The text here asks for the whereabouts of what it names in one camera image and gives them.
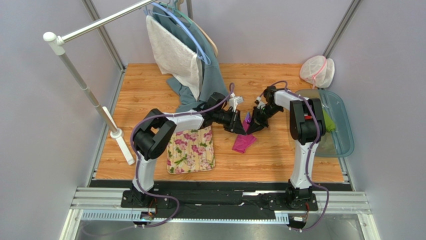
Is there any white clothes rack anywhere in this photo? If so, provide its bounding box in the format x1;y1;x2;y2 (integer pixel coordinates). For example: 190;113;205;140
43;0;154;166

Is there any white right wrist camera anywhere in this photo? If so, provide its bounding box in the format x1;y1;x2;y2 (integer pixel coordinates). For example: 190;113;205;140
254;96;266;109

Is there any floral placemat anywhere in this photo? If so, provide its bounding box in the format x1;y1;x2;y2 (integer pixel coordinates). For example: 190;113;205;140
166;126;216;175

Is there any green handled utensil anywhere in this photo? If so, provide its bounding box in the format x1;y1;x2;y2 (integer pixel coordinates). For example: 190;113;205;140
322;109;337;132

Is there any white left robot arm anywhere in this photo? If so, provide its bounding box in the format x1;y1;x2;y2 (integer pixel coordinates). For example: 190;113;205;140
130;92;246;196

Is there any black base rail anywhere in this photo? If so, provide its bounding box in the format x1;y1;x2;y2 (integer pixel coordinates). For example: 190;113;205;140
89;179;322;221

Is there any magenta paper napkin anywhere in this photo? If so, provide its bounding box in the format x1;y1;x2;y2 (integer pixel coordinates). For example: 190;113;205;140
232;134;257;154

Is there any wooden hanger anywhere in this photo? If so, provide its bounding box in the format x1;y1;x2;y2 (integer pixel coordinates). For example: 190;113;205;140
177;0;219;57

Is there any white towel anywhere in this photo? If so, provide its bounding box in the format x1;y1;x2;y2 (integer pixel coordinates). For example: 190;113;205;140
146;15;202;100

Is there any teal blue garment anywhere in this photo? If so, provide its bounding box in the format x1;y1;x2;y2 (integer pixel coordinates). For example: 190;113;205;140
153;6;229;113

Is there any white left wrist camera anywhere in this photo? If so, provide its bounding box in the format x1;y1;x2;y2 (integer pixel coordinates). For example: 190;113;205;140
228;93;244;112

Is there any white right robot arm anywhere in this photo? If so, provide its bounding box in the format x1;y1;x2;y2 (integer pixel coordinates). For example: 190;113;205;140
246;85;326;204

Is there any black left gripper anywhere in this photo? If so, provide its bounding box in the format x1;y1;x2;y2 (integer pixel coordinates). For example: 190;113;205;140
213;109;247;137

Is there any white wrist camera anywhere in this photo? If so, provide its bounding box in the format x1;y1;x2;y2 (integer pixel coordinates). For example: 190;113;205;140
228;93;244;112
254;96;266;109

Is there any blue plastic hanger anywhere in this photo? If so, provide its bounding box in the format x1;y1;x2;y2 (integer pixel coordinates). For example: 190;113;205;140
151;2;211;65

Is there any teal plastic tray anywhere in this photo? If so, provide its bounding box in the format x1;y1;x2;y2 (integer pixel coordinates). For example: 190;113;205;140
296;89;355;158

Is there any green plastic hanger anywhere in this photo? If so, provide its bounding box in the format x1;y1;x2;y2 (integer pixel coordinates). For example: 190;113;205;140
167;0;194;24

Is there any white mesh laundry bag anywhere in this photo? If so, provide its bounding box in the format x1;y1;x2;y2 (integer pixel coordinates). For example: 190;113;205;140
299;55;336;89

